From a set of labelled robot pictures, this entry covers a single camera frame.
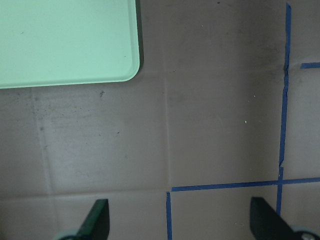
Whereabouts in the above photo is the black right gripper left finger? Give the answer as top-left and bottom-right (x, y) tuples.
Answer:
(75, 199), (110, 240)

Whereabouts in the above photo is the light green tray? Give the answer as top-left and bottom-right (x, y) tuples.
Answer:
(0, 0), (142, 89)

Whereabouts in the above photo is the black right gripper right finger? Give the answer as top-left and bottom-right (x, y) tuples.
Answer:
(249, 197), (301, 240)

